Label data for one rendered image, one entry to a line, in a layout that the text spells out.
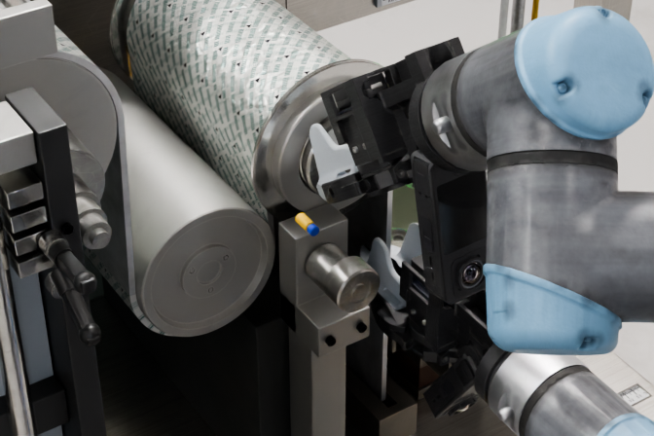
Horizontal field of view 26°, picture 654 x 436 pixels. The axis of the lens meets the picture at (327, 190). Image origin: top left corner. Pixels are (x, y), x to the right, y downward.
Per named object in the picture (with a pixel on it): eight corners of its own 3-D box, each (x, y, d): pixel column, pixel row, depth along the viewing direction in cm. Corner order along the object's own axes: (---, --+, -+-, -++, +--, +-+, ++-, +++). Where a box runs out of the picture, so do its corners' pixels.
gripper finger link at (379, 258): (365, 204, 124) (429, 259, 118) (364, 257, 127) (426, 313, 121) (336, 216, 122) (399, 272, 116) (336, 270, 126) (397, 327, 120)
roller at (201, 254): (148, 358, 112) (135, 238, 105) (19, 199, 130) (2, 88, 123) (277, 305, 118) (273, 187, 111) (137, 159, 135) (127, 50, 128)
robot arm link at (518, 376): (588, 420, 112) (507, 462, 109) (550, 386, 116) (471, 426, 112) (599, 349, 108) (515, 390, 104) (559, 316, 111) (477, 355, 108)
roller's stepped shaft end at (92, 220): (81, 269, 89) (75, 229, 87) (41, 221, 93) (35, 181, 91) (127, 251, 90) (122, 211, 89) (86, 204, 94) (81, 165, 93)
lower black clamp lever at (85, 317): (82, 351, 83) (86, 344, 82) (47, 278, 85) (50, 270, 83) (103, 343, 84) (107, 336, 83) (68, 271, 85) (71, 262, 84)
